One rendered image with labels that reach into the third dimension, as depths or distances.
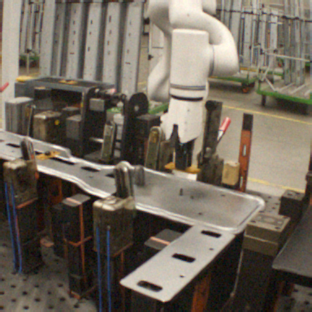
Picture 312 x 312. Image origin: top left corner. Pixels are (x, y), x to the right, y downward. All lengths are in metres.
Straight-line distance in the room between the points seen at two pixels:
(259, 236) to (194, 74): 0.39
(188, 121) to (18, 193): 0.50
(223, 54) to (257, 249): 0.44
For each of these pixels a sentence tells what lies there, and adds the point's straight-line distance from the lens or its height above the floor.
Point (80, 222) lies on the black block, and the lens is 1.11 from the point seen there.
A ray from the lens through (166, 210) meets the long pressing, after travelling 1.04.
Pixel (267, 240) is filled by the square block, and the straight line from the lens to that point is 0.88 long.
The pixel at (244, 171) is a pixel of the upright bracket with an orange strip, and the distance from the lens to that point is 1.21.
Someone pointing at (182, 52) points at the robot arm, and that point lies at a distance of 1.01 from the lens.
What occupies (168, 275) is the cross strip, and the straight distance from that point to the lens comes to 0.80.
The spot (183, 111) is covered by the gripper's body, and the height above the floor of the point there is 1.22.
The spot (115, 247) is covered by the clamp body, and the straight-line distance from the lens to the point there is 1.00.
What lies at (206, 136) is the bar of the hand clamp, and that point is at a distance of 1.22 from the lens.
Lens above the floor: 1.45
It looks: 19 degrees down
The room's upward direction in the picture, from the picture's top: 3 degrees clockwise
